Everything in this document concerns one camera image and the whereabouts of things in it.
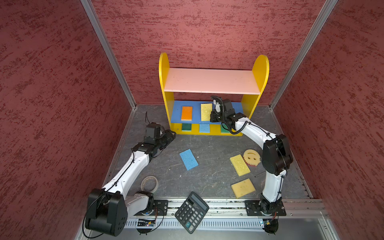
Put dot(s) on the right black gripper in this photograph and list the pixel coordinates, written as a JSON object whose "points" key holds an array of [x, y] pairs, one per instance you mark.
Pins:
{"points": [[213, 115]]}

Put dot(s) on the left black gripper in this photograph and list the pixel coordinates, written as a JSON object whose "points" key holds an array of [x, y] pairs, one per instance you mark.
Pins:
{"points": [[171, 137]]}

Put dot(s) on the bright green sponge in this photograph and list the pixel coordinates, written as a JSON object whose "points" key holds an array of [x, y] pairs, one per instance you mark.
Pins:
{"points": [[225, 130]]}

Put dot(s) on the dark green scrub sponge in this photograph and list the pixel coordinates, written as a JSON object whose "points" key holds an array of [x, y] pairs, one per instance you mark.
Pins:
{"points": [[186, 127]]}

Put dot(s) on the blue sponge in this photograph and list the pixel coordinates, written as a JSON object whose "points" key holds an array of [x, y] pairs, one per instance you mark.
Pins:
{"points": [[204, 128], [188, 159]]}

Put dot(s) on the orange sponge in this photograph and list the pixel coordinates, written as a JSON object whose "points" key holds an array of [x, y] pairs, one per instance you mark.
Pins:
{"points": [[187, 113]]}

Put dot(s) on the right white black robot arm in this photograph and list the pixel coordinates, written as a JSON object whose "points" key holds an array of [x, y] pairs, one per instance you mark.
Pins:
{"points": [[276, 158]]}

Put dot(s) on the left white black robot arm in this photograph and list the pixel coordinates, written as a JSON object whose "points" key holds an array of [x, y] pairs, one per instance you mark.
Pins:
{"points": [[109, 207]]}

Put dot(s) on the yellow shelf pink blue boards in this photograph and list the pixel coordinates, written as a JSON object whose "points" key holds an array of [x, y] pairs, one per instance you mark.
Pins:
{"points": [[250, 85]]}

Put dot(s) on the clear tape roll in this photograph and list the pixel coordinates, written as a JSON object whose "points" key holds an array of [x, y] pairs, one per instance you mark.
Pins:
{"points": [[150, 184]]}

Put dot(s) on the black calculator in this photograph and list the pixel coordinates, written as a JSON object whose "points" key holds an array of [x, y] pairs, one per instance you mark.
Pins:
{"points": [[191, 213]]}

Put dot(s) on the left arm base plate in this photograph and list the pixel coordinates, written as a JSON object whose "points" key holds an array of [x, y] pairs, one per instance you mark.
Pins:
{"points": [[160, 207]]}

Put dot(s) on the left circuit board with wires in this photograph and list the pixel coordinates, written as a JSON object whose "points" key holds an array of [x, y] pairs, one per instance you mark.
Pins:
{"points": [[145, 226]]}

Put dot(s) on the circuit board with wires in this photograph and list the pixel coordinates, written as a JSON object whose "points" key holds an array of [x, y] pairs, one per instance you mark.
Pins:
{"points": [[270, 226], [145, 226]]}

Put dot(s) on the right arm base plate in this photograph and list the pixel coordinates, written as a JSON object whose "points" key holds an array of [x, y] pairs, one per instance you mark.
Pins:
{"points": [[252, 207]]}

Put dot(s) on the right circuit board with wires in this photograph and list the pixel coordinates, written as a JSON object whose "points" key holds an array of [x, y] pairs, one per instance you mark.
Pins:
{"points": [[270, 226]]}

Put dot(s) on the aluminium front rail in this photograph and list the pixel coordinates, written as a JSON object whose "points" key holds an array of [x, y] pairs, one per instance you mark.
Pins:
{"points": [[231, 215]]}

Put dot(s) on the right aluminium corner post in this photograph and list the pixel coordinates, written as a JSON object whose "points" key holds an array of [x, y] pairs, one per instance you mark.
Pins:
{"points": [[317, 26]]}

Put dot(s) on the aluminium corner post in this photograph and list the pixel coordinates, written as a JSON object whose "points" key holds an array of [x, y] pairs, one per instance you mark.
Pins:
{"points": [[97, 26], [317, 26]]}

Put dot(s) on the left aluminium corner post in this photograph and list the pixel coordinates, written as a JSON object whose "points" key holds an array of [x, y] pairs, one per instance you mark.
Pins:
{"points": [[97, 26]]}

